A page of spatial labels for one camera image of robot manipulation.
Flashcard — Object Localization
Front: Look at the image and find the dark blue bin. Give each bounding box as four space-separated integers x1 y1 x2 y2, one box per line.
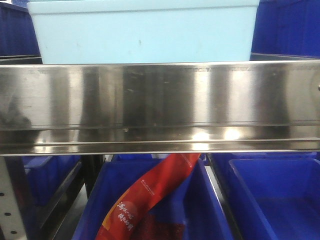
211 151 320 172
251 0 320 59
22 155 80 207
0 2 40 57
228 159 320 240
112 153 153 162
72 159 233 240

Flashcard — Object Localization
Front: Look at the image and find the dark blue bin upper right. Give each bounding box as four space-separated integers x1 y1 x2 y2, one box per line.
251 0 320 59

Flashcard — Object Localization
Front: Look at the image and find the dark blue bin upper left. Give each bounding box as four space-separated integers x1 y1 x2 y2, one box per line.
0 2 40 57

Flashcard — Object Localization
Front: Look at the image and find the dark blue bin lower left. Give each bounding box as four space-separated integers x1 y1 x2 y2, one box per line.
22 155 80 207

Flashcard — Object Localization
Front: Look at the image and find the white perforated shelf post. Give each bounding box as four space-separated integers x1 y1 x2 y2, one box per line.
0 156 28 240

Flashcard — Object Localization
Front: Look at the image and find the metal divider rail left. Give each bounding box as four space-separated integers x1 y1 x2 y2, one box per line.
37 162 86 240

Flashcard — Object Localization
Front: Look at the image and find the dark blue bin rear middle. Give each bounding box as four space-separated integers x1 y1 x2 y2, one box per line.
112 153 153 162

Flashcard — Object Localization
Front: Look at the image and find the dark blue bin lower middle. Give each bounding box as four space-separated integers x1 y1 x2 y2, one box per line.
72 159 233 240

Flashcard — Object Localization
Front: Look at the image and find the dark blue bin rear right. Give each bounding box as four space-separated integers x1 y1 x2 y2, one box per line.
211 151 320 172

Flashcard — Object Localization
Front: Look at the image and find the red snack bag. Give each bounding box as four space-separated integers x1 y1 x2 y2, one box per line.
95 153 201 240

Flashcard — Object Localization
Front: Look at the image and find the stainless steel shelf rail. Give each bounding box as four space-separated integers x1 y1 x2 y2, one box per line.
0 60 320 156

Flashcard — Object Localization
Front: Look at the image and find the light blue plastic bin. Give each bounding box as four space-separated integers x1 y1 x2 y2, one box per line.
27 0 259 64

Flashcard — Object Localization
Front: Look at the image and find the dark blue bin lower right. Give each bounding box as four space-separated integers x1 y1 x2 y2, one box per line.
228 159 320 240

